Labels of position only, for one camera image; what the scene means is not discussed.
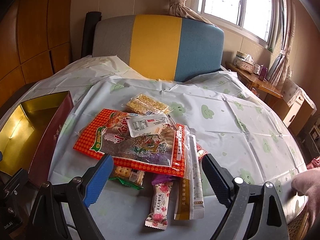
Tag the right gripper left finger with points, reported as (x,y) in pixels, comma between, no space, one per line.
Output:
(91,184)

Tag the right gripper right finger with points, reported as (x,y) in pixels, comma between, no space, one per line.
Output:
(224,185)

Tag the large red sesame candy bag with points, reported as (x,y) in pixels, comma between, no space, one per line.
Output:
(109,133)

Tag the small white snack packet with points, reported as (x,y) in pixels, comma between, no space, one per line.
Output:
(153,124)

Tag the clear puffed rice cake pack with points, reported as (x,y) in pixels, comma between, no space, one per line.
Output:
(146,105)

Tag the person's hand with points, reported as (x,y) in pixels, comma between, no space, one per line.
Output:
(307,183)

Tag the green cracker sandwich pack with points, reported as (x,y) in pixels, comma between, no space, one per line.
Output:
(128,177)

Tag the red patterned candy bar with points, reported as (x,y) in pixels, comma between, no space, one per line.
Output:
(200,152)

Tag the white gold stick sachet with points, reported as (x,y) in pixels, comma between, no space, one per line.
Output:
(190,200)

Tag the purple snack packet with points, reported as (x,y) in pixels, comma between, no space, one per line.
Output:
(161,178)

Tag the pink floral snack bar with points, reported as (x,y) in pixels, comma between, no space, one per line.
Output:
(157,217)

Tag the red gold gift box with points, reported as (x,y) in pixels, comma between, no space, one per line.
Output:
(30,134)

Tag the wicker chair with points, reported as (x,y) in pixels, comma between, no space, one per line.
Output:
(299,226)

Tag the pink bedding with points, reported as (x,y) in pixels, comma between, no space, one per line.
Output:
(315,163)

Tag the wooden side desk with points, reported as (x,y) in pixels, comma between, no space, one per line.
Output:
(252,81)

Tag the purple small box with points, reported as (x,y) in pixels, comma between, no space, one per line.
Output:
(263,72)

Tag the patterned tissue box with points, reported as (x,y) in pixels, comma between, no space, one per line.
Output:
(242,64)

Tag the grey yellow blue chair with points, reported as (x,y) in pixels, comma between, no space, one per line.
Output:
(161,47)

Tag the window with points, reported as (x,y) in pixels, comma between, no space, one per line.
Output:
(256,20)

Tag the wooden wall cabinet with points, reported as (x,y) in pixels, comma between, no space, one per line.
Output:
(35,42)

